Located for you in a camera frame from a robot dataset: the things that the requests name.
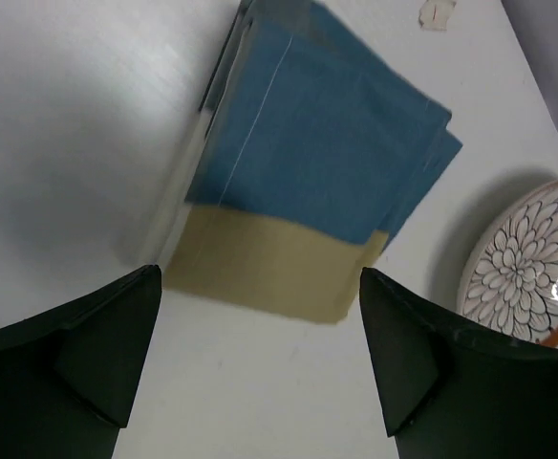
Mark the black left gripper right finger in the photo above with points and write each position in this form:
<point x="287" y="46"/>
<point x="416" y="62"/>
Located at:
<point x="450" y="388"/>

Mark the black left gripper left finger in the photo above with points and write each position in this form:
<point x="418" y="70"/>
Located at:
<point x="69" y="376"/>

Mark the floral ceramic plate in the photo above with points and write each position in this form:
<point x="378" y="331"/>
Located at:
<point x="510" y="280"/>

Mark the blue and beige placemat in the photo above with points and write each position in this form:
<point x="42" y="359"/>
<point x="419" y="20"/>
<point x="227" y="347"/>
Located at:
<point x="316" y="154"/>

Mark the small tape scrap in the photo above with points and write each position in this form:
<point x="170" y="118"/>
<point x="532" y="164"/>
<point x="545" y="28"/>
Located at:
<point x="434" y="14"/>

